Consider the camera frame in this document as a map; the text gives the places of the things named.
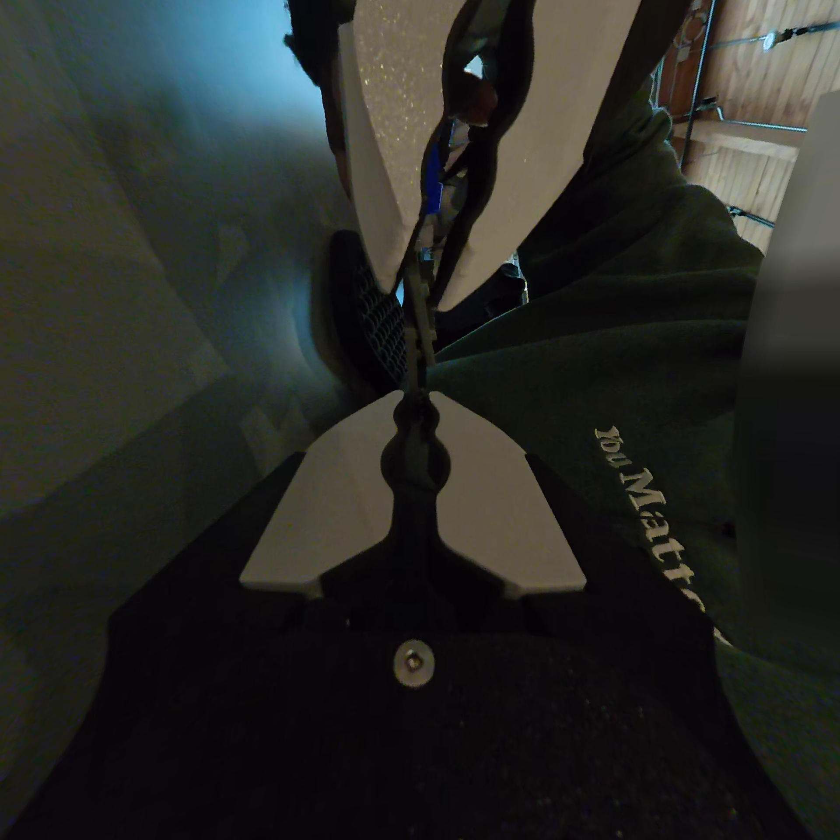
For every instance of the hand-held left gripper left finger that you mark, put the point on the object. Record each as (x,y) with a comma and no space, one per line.
(321,518)

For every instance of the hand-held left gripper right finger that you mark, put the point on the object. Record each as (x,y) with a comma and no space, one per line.
(505,518)

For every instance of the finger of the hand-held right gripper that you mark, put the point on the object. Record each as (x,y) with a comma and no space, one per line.
(564,98)
(394,98)

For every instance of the grey studded building baseplate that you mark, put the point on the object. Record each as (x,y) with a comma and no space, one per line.
(420,341)

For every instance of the person's right forearm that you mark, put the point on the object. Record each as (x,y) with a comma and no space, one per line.
(630,144)

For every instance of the person's right hand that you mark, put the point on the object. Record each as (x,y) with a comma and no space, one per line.
(478,95)

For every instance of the black honeycomb cushion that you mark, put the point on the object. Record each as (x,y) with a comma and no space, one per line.
(374,315)

